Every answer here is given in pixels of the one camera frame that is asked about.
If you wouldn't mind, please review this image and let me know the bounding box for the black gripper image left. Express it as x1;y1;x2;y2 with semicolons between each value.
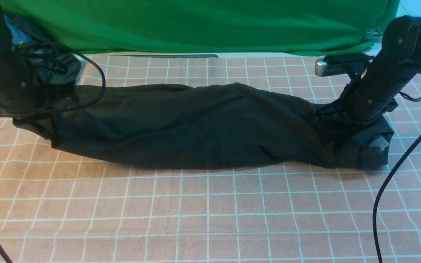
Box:
0;85;79;118

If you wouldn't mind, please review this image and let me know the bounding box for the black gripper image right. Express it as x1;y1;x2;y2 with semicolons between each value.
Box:
315;99;398;137

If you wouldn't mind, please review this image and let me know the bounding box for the dark gray long-sleeved shirt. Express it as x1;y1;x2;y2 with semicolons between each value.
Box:
13;83;394;169

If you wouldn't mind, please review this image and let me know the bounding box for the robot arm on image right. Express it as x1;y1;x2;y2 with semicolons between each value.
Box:
315;15;421;140

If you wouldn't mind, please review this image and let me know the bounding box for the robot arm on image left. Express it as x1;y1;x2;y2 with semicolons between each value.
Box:
0;5;81;118

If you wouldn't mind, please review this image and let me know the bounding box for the dark crumpled garment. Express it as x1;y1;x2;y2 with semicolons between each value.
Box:
4;13;81;88

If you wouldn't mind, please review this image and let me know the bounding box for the metal binder clip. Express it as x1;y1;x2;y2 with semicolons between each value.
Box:
364;28;383;43

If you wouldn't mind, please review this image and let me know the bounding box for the pink grid tablecloth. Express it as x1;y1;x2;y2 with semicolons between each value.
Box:
0;55;421;263

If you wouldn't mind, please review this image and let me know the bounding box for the green backdrop cloth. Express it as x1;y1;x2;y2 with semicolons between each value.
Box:
0;0;399;56

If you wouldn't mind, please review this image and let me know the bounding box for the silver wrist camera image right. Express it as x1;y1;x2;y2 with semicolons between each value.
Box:
314;53;373;78

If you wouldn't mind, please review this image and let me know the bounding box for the black cable image left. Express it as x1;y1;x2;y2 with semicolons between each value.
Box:
0;40;107;263

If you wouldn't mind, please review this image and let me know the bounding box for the black cable image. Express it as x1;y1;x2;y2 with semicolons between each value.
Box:
372;73;421;263
0;40;107;263

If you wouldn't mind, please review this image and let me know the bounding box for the black cable image right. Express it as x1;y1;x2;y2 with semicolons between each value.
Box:
372;73;421;263

